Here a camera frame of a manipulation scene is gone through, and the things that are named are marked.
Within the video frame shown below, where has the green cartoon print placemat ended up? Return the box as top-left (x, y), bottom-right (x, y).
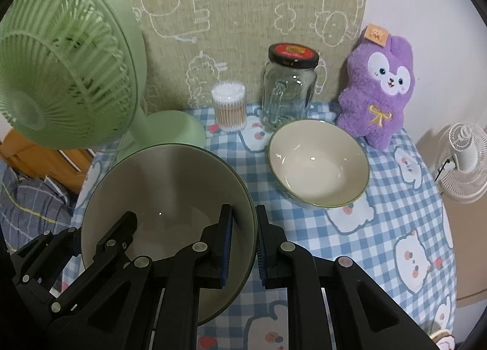
top-left (119, 0), bottom-right (370, 111)

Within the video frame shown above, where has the glass jar dark lid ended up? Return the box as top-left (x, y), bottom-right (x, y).
top-left (261, 43), bottom-right (319, 131)

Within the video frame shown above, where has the beige door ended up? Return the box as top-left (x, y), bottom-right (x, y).
top-left (454, 201), bottom-right (487, 309)

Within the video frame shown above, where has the wooden headboard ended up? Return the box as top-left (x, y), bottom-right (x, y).
top-left (0, 129), bottom-right (96, 194)

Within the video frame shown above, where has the white standing fan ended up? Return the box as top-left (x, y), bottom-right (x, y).
top-left (434, 122), bottom-right (487, 204)

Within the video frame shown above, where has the floral ceramic bowl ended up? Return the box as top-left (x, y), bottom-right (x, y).
top-left (267, 119), bottom-right (370, 209)
top-left (81, 143), bottom-right (258, 327)

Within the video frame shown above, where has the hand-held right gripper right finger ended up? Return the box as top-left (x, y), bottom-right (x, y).
top-left (256, 205), bottom-right (444, 350)

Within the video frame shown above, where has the blue checkered tablecloth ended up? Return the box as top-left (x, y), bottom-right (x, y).
top-left (57, 101), bottom-right (457, 350)

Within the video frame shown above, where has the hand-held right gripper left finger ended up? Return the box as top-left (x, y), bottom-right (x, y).
top-left (49, 204), bottom-right (234, 350)

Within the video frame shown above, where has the cotton swab container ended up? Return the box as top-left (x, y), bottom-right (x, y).
top-left (212, 82), bottom-right (247, 133)

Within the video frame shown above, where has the grey plaid pillow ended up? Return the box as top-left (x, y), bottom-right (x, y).
top-left (0, 165), bottom-right (79, 252)

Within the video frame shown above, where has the purple plush rabbit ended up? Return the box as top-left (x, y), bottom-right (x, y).
top-left (337, 24), bottom-right (415, 151)

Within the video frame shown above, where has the green desk fan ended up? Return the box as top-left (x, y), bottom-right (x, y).
top-left (0, 0), bottom-right (207, 160)

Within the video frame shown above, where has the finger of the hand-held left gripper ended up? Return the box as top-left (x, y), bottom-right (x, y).
top-left (90, 211), bottom-right (138, 272)
top-left (11, 227), bottom-right (82, 287)

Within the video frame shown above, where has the black fan cable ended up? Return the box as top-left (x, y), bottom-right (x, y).
top-left (435, 159), bottom-right (453, 183)

